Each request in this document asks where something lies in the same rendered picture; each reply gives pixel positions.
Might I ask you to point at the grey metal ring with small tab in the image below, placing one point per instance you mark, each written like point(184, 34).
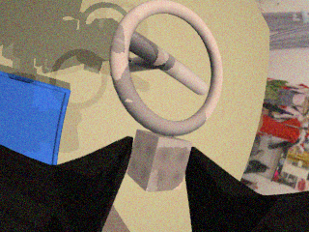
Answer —
point(158, 158)

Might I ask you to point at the grey metal cross-bar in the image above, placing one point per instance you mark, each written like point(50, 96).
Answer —
point(153, 57)

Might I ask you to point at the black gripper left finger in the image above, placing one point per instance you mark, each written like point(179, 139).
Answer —
point(81, 191)

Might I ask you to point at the blue tray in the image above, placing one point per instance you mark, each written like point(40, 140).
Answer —
point(32, 114)

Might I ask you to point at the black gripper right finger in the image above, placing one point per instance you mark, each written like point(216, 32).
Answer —
point(220, 203)

